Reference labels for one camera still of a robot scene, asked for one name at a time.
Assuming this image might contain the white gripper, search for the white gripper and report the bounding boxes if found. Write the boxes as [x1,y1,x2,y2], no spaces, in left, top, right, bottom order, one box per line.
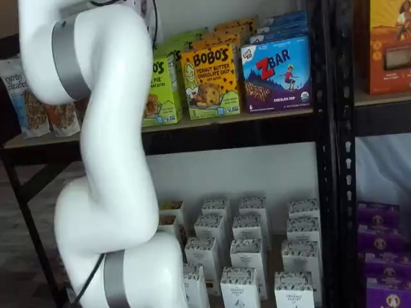
[127,0,155,21]

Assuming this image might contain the green Bobo's apple pie box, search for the green Bobo's apple pie box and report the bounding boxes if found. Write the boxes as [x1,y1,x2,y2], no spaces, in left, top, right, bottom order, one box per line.
[153,44,184,65]
[141,56,184,128]
[160,35,197,52]
[170,28,209,41]

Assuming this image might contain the yellow Bobo's peanut butter box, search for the yellow Bobo's peanut butter box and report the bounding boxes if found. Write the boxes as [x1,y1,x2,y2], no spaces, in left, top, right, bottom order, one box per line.
[213,15,258,33]
[180,43,241,120]
[191,37,242,52]
[201,29,250,42]

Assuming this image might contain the blue purple Zbar box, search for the blue purple Zbar box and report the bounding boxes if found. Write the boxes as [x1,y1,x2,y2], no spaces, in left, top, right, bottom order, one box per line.
[253,25,310,37]
[265,10,308,21]
[258,18,309,29]
[240,33,313,114]

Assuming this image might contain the wooden shelf board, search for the wooden shelf board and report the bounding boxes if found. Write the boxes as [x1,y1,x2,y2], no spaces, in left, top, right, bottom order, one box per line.
[354,85,411,107]
[3,107,315,150]

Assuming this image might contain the yellow white granola box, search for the yellow white granola box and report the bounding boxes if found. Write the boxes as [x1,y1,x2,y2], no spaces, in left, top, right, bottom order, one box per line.
[157,214,180,240]
[160,200,185,219]

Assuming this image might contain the white organic pantry box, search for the white organic pantry box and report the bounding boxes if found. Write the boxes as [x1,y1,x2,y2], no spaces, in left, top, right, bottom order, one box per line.
[229,238,268,301]
[287,198,320,222]
[201,198,231,222]
[231,214,263,244]
[182,263,211,308]
[194,214,225,244]
[184,236,220,273]
[239,196,267,222]
[281,239,322,305]
[285,217,322,246]
[274,271,315,308]
[220,266,261,308]

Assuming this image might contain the large orange snack box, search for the large orange snack box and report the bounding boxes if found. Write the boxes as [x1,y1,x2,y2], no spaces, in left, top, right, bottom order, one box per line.
[355,0,411,96]

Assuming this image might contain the purple snack box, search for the purple snack box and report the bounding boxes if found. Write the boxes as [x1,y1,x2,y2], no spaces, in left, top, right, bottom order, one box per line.
[356,224,407,254]
[358,201,401,227]
[365,279,411,308]
[361,252,411,282]

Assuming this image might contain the orange label granola bag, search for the orange label granola bag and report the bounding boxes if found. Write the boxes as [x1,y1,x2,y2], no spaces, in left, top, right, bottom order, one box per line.
[44,99,82,135]

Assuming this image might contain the blue label granola bag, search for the blue label granola bag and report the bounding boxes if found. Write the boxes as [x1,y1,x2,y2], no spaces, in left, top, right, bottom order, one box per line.
[0,57,51,139]

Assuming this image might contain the black metal shelving unit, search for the black metal shelving unit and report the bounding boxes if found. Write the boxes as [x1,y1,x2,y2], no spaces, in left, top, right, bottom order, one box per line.
[335,0,411,308]
[0,0,337,308]

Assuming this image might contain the white organic cartons group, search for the white organic cartons group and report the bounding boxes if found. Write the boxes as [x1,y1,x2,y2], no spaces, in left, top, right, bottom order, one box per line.
[153,192,322,308]

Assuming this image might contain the translucent white plastic sheet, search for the translucent white plastic sheet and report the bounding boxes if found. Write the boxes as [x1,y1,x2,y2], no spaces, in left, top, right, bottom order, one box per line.
[355,136,411,205]

